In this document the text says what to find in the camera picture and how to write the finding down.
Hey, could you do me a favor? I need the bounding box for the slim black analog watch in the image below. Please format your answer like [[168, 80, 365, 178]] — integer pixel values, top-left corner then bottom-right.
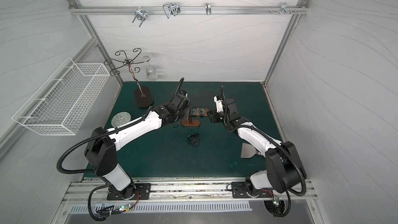
[[198, 108, 206, 118], [190, 107, 199, 117]]

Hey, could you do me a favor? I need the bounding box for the wooden T-shaped watch stand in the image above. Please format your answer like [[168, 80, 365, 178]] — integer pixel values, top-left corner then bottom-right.
[[181, 108, 210, 128]]

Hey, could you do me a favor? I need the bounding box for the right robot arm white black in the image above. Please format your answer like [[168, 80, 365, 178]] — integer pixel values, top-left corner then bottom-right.
[[209, 95, 307, 197]]

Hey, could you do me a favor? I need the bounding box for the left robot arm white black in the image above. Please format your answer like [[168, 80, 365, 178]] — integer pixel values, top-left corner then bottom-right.
[[85, 90, 190, 200]]

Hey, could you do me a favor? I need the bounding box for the chunky black digital watch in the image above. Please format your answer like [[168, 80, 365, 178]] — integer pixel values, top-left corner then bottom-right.
[[187, 133, 200, 146]]

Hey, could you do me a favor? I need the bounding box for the hanging clear wine glass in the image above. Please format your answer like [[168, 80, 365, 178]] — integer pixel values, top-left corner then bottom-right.
[[143, 56, 158, 81]]

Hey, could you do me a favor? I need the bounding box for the green table mat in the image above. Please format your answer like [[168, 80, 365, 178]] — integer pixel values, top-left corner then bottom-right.
[[117, 82, 280, 177]]

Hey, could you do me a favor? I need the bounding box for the green patterned ceramic bowl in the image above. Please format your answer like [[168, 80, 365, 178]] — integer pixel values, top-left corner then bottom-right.
[[111, 112, 131, 128]]

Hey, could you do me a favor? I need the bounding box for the black wire glass holder stand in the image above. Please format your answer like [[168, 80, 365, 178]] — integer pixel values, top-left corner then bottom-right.
[[104, 48, 154, 108]]

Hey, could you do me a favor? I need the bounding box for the metal scraper with wooden handle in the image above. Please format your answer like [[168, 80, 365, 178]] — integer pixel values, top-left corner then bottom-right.
[[240, 143, 261, 159]]

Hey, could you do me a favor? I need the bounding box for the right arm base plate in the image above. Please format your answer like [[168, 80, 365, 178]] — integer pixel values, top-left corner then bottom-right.
[[227, 181, 274, 199]]

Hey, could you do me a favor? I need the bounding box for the metal clamp bracket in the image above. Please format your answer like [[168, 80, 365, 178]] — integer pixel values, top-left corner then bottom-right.
[[162, 2, 181, 19], [205, 3, 211, 16], [132, 7, 147, 28], [269, 3, 297, 15]]

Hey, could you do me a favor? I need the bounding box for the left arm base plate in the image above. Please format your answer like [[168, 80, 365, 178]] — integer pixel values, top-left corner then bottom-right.
[[106, 183, 151, 201]]

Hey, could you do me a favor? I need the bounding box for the left black corrugated cable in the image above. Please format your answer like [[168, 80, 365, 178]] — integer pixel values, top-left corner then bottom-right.
[[56, 77, 186, 222]]

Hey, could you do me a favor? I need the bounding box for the black corrugated cable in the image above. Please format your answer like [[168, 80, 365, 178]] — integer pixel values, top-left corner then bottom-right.
[[56, 77, 186, 222], [220, 85, 307, 218]]

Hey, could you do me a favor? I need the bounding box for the right black corrugated cable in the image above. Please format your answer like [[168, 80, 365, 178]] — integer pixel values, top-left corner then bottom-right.
[[220, 85, 307, 218]]

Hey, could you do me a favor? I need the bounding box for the aluminium crossbar rail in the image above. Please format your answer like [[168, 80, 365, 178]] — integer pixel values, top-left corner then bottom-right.
[[67, 0, 309, 16]]

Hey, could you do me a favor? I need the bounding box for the white wire basket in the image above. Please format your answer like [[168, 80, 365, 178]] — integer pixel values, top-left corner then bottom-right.
[[11, 58, 110, 136]]

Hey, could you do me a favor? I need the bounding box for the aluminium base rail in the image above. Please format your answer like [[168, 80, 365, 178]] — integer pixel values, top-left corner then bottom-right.
[[61, 177, 318, 205]]

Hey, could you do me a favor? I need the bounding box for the white slotted cable duct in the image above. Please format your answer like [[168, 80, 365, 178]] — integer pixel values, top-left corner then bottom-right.
[[69, 201, 252, 214]]

